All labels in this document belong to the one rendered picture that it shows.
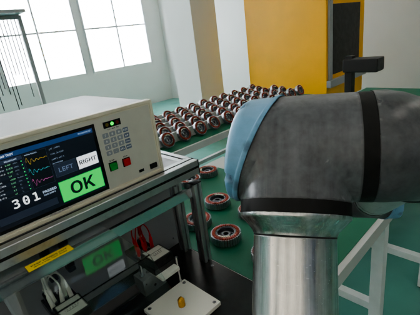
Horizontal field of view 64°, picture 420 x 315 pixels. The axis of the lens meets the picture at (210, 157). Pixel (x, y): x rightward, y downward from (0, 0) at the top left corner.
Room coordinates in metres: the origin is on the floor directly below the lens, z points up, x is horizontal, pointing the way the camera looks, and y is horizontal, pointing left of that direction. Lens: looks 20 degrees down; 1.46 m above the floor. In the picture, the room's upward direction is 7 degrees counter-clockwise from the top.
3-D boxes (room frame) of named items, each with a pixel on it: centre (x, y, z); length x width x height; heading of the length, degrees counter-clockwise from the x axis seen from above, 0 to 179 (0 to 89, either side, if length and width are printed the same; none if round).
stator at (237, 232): (1.05, -0.02, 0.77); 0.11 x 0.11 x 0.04
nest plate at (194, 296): (0.72, 0.13, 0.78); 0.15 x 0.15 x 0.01; 43
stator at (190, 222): (1.18, 0.08, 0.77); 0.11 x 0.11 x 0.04
